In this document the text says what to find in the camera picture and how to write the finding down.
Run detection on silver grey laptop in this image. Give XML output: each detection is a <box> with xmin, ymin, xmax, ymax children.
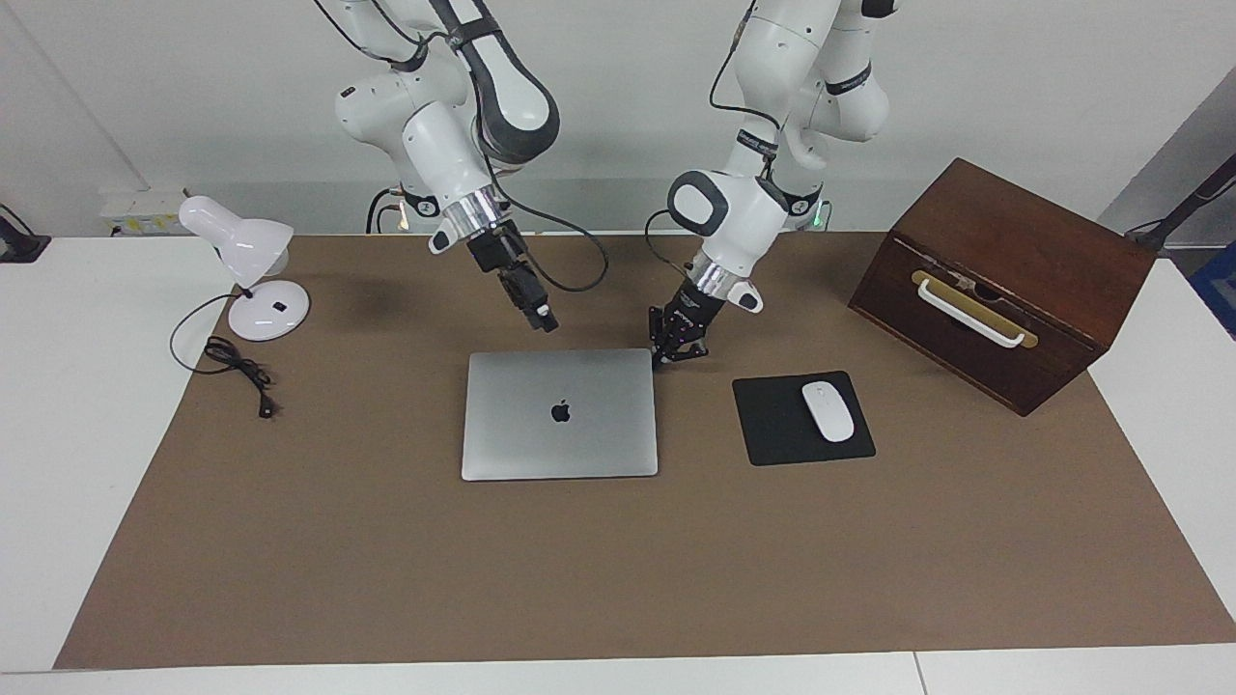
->
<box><xmin>461</xmin><ymin>348</ymin><xmax>660</xmax><ymax>482</ymax></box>

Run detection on black mouse pad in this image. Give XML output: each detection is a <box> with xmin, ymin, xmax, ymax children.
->
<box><xmin>732</xmin><ymin>371</ymin><xmax>877</xmax><ymax>467</ymax></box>

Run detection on white computer mouse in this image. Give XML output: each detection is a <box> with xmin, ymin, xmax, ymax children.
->
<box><xmin>801</xmin><ymin>381</ymin><xmax>857</xmax><ymax>443</ymax></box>

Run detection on brown table mat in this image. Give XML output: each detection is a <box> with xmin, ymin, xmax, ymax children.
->
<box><xmin>53</xmin><ymin>232</ymin><xmax>1236</xmax><ymax>670</ymax></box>

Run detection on white desk lamp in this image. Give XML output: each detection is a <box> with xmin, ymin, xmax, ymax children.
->
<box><xmin>178</xmin><ymin>195</ymin><xmax>312</xmax><ymax>342</ymax></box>

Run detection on dark brown wooden box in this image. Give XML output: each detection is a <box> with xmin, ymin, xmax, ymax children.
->
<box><xmin>848</xmin><ymin>157</ymin><xmax>1158</xmax><ymax>417</ymax></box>

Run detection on black table clamp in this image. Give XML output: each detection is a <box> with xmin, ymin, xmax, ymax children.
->
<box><xmin>0</xmin><ymin>205</ymin><xmax>51</xmax><ymax>264</ymax></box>

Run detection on black stand pole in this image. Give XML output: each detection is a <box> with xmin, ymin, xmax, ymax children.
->
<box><xmin>1125</xmin><ymin>154</ymin><xmax>1236</xmax><ymax>254</ymax></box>

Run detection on blue crate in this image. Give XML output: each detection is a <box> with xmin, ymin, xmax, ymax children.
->
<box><xmin>1190</xmin><ymin>241</ymin><xmax>1236</xmax><ymax>339</ymax></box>

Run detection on dark right gripper cable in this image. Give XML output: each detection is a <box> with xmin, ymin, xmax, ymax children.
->
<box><xmin>483</xmin><ymin>164</ymin><xmax>610</xmax><ymax>293</ymax></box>

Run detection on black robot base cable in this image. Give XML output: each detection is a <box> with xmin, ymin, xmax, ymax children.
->
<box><xmin>365</xmin><ymin>186</ymin><xmax>408</xmax><ymax>236</ymax></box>

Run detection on white box handle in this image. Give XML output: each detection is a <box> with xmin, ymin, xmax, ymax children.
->
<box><xmin>916</xmin><ymin>278</ymin><xmax>1026</xmax><ymax>348</ymax></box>

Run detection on black lamp power cable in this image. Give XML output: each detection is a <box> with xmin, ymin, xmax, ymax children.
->
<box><xmin>170</xmin><ymin>292</ymin><xmax>279</xmax><ymax>420</ymax></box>

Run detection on gold handle plate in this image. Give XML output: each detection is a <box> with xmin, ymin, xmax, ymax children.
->
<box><xmin>911</xmin><ymin>269</ymin><xmax>1040</xmax><ymax>349</ymax></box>

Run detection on white wall power strip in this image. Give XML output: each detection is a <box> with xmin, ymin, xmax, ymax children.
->
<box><xmin>99</xmin><ymin>188</ymin><xmax>189</xmax><ymax>237</ymax></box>

